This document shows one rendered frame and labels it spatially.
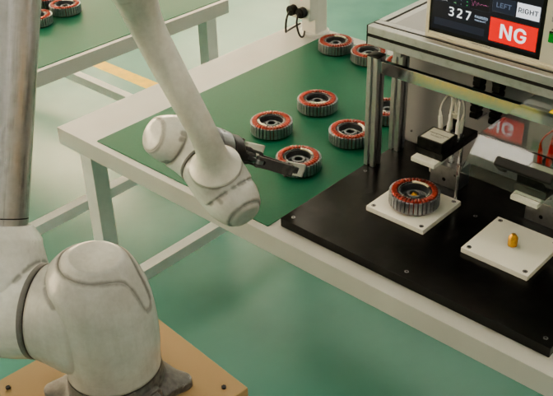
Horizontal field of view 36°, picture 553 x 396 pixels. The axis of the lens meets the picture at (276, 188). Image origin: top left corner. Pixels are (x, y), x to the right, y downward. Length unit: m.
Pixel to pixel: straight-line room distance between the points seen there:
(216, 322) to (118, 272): 1.52
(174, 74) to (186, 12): 1.59
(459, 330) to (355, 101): 0.97
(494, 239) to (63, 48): 1.63
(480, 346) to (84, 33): 1.86
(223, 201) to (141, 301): 0.38
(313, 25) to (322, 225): 1.14
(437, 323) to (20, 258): 0.77
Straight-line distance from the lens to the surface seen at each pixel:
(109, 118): 2.40
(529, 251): 1.81
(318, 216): 1.88
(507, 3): 1.77
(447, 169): 1.98
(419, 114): 2.14
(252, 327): 2.76
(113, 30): 3.00
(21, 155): 1.40
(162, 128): 1.71
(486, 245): 1.80
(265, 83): 2.53
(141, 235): 3.22
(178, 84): 1.54
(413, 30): 1.92
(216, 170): 1.61
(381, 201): 1.91
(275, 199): 1.97
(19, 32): 1.40
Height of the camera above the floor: 1.81
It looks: 32 degrees down
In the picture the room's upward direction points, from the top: 2 degrees counter-clockwise
